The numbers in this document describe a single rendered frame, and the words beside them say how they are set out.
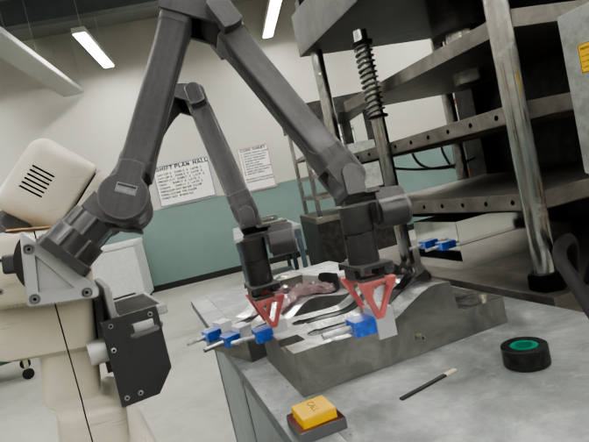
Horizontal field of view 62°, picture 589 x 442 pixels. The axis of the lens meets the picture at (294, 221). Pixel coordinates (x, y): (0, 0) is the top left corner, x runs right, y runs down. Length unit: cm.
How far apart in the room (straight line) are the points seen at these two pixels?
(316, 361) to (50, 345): 49
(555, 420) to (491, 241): 112
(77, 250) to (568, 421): 75
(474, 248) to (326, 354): 96
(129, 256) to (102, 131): 217
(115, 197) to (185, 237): 747
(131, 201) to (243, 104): 760
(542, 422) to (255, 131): 771
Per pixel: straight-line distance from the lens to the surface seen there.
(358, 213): 86
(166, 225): 829
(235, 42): 95
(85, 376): 103
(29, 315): 100
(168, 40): 94
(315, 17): 232
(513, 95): 142
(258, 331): 113
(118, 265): 759
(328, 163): 87
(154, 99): 89
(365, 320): 89
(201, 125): 129
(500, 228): 191
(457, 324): 114
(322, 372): 101
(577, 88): 145
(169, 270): 835
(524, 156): 142
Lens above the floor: 121
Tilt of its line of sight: 4 degrees down
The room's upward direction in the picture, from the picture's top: 13 degrees counter-clockwise
